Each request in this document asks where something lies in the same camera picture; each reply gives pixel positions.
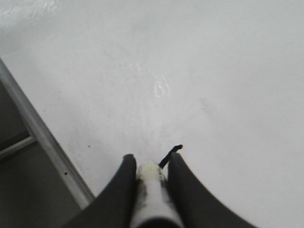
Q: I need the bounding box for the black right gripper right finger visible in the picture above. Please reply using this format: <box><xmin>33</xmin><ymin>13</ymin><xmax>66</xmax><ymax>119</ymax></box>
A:
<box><xmin>168</xmin><ymin>153</ymin><xmax>254</xmax><ymax>228</ymax></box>

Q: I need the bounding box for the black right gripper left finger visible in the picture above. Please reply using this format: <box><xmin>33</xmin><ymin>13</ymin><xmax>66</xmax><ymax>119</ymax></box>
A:
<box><xmin>63</xmin><ymin>154</ymin><xmax>136</xmax><ymax>228</ymax></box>

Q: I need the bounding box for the white taped whiteboard marker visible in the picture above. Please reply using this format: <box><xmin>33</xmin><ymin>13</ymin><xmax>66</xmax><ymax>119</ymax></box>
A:
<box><xmin>130</xmin><ymin>161</ymin><xmax>185</xmax><ymax>228</ymax></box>

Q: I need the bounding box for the white whiteboard with aluminium frame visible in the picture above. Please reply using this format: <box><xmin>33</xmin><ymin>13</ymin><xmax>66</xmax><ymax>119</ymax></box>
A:
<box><xmin>0</xmin><ymin>0</ymin><xmax>304</xmax><ymax>228</ymax></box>

